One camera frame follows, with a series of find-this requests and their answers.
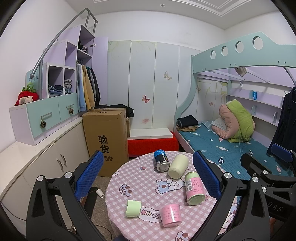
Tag hanging clothes row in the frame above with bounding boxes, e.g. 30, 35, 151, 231
76, 62, 101, 112

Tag green and pink rolled quilt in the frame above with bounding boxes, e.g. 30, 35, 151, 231
213, 99, 255, 143

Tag blue battery-print can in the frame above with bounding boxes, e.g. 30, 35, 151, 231
154, 150, 170, 172

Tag small light green cup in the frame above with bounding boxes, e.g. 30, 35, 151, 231
125, 200, 142, 217

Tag folded dark clothes pile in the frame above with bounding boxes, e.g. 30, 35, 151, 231
176, 115, 199, 132

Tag grey metal handrail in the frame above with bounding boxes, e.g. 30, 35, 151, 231
28, 7, 99, 80

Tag cream white cup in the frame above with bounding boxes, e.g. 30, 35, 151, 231
168, 154, 189, 179

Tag white paper cup on floor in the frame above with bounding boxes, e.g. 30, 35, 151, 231
96, 189, 105, 198

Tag black clothes on box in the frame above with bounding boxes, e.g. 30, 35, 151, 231
101, 103, 135, 119

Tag small blue box on shelf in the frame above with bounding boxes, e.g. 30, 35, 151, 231
252, 91, 257, 100

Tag large cardboard box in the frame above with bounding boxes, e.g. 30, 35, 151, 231
82, 108, 129, 177

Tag red bench with white top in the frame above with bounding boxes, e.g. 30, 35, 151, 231
128, 132, 180, 158

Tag red strawberry plush toy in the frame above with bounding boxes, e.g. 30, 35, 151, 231
15, 82, 39, 106

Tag teal bunk bed frame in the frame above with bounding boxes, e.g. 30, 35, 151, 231
173, 31, 296, 153

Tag pink checkered tablecloth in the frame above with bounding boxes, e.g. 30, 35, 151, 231
104, 151, 241, 241

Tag dark hanging garment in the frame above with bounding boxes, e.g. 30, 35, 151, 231
267, 87, 296, 155

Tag green pink labelled tin can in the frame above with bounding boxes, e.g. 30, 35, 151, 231
185, 172, 206, 206

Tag purple stair shelf cabinet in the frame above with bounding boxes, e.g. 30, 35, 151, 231
10, 25, 108, 146

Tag pink cup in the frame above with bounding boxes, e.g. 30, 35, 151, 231
159, 204, 182, 227

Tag white low cabinet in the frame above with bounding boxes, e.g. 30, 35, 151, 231
1, 118, 89, 235

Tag teal candy-print mattress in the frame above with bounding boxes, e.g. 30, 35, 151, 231
179, 123, 293, 180

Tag white pillow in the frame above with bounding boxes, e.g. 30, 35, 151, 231
211, 117, 227, 138

